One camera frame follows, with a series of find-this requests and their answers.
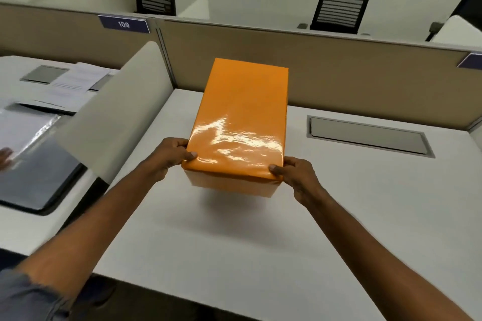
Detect person's right hand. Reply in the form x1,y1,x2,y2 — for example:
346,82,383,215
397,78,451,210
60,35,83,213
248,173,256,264
268,156,325,207

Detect person's left hand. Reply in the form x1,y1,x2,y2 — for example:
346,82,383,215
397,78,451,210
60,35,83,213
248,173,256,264
148,137,199,183

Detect orange glossy box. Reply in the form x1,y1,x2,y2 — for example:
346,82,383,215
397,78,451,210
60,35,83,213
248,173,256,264
182,57,290,198

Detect person's right forearm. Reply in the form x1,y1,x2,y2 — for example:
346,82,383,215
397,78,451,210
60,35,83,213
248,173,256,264
301,186,476,321

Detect person's left forearm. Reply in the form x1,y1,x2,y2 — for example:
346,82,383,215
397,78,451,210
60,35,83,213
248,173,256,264
14,167,167,297

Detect white curved side divider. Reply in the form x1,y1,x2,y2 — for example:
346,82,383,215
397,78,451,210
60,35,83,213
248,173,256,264
52,40,174,186

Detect beige desk partition panel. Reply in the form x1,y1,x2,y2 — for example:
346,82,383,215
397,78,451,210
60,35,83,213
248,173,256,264
0,3,482,131

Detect white printed paper sheets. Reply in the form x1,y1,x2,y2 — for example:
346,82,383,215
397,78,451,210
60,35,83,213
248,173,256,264
17,62,120,114

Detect blue partition label plate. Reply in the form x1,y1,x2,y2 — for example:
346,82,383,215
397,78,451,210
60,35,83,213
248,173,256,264
99,15,151,34
457,52,482,70

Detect black folder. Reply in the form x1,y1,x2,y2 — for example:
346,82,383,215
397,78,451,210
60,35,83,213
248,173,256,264
0,103,88,216

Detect clear plastic document sleeve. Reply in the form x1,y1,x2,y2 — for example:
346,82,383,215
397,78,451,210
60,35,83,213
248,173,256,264
0,104,63,161

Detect grey shirt sleeve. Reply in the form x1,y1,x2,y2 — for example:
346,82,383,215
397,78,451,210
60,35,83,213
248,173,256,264
0,267,73,321

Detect grey desk cable cover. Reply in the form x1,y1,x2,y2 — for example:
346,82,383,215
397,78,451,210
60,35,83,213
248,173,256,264
19,64,71,85
307,115,436,160

